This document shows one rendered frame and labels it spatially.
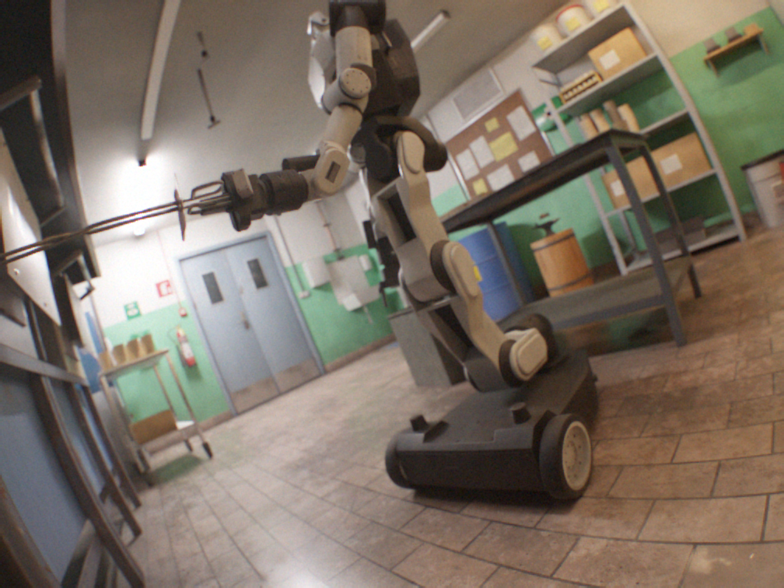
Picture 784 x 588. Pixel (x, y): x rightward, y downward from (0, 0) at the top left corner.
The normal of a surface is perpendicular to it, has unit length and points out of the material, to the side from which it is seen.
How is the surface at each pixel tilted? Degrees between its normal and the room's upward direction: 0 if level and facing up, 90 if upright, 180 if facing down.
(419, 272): 81
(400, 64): 91
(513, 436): 45
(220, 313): 90
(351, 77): 101
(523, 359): 90
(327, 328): 90
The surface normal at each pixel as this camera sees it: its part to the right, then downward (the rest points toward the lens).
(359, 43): 0.54, -0.03
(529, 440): -0.74, -0.46
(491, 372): -0.55, 0.49
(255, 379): 0.56, -0.25
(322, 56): -0.51, 0.16
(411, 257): -0.72, 0.13
